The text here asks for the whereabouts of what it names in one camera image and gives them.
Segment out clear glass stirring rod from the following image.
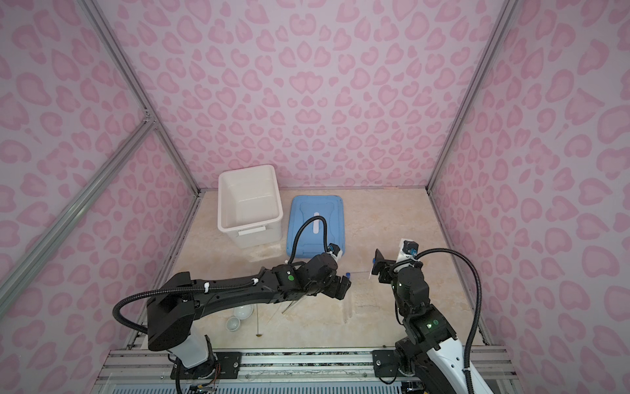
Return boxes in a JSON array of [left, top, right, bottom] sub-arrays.
[[267, 306, 281, 325]]

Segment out metal tweezers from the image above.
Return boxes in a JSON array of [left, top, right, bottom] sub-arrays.
[[282, 300, 299, 315]]

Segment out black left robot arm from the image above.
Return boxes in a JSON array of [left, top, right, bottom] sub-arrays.
[[147, 253, 351, 369]]

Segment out large white ceramic dish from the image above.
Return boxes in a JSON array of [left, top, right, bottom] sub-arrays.
[[233, 305, 255, 320]]

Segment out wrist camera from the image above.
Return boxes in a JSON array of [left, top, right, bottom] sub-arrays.
[[396, 239, 418, 263], [326, 243, 343, 261]]

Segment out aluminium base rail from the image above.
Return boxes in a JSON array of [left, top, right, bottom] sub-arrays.
[[93, 344, 523, 394]]

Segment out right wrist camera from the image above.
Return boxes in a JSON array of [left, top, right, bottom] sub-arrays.
[[396, 239, 418, 263]]

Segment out blue plastic bin lid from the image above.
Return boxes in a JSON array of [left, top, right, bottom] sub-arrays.
[[286, 195, 346, 260]]

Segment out small white ceramic dish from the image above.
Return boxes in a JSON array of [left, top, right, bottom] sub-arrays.
[[226, 316, 241, 333]]

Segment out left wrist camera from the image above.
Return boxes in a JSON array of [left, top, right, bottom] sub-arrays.
[[326, 243, 343, 261]]

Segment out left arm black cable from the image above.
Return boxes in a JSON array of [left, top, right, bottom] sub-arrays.
[[112, 215, 330, 336]]

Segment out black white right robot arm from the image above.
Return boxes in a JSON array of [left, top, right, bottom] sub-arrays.
[[372, 243, 492, 393]]

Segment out white plastic storage bin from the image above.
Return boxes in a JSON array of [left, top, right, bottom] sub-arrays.
[[218, 164, 283, 249]]

